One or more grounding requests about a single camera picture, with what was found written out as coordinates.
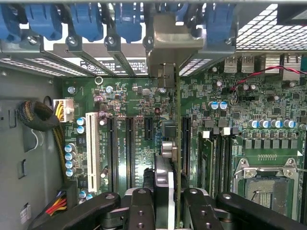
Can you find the black RAM slot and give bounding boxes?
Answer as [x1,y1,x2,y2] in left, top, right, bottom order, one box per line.
[214,128,223,192]
[222,127,233,192]

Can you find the long black expansion slot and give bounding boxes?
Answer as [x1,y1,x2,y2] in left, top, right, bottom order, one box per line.
[107,116,118,194]
[125,116,135,190]
[181,116,192,174]

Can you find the CPU socket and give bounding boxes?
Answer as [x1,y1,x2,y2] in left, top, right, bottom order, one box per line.
[234,158,303,216]

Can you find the white expansion slot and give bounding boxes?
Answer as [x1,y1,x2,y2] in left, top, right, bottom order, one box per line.
[85,112,100,193]

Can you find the short black expansion slot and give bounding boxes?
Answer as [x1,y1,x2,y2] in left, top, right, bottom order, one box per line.
[144,117,154,141]

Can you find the green motherboard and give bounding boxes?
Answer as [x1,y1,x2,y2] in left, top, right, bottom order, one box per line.
[62,64,307,226]

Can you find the white power connector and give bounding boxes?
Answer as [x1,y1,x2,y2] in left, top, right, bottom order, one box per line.
[52,98,74,123]

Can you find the dark grey open PC case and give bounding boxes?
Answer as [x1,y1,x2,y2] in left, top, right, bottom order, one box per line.
[0,0,307,230]

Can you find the blue slot latch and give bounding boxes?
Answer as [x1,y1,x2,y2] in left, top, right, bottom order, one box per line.
[114,3,142,44]
[0,4,22,44]
[205,3,237,46]
[24,3,63,41]
[69,3,104,43]

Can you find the red yellow power wires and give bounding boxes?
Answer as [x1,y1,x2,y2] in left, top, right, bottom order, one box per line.
[45,190,68,216]

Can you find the black braided power cable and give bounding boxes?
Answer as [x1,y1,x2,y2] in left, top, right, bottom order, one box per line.
[16,100,68,179]

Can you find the red black fan wire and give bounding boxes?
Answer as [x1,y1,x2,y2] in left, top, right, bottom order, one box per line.
[230,66,307,92]

